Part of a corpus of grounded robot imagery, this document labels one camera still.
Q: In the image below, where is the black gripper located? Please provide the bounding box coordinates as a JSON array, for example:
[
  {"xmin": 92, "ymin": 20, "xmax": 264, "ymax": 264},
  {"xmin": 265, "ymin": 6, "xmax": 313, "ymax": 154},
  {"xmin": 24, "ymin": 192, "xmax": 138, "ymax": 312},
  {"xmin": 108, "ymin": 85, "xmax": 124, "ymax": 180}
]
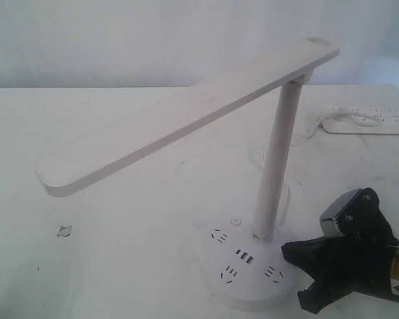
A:
[{"xmin": 281, "ymin": 187, "xmax": 399, "ymax": 312}]

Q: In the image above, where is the white desk lamp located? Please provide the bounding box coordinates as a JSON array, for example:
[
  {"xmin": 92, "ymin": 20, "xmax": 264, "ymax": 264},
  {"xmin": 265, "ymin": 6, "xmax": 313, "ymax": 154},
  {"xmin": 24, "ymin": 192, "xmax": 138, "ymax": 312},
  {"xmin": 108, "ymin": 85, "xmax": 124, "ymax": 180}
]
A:
[{"xmin": 35, "ymin": 37, "xmax": 340, "ymax": 312}]

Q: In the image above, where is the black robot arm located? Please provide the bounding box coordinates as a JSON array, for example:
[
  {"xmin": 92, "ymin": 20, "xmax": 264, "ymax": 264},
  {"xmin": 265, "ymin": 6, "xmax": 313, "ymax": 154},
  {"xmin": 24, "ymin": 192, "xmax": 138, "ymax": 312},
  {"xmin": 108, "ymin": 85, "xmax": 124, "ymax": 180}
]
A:
[{"xmin": 281, "ymin": 187, "xmax": 399, "ymax": 314}]

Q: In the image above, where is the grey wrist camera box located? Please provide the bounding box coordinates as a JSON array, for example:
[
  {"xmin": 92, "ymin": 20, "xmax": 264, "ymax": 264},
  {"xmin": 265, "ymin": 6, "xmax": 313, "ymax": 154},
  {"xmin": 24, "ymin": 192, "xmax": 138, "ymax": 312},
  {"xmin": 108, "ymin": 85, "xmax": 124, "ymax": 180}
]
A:
[{"xmin": 319, "ymin": 188, "xmax": 362, "ymax": 238}]

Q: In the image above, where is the white power strip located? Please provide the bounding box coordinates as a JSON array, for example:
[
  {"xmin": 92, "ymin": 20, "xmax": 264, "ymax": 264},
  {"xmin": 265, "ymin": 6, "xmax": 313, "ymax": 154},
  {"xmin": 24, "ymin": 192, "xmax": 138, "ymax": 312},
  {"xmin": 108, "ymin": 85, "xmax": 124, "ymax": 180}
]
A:
[{"xmin": 319, "ymin": 106, "xmax": 399, "ymax": 136}]

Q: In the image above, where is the small grey paper scrap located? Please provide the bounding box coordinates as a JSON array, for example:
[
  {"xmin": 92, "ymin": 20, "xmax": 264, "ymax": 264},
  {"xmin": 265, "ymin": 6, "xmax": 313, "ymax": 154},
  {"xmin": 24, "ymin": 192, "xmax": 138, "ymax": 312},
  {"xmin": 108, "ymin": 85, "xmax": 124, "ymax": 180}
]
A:
[{"xmin": 57, "ymin": 225, "xmax": 72, "ymax": 238}]

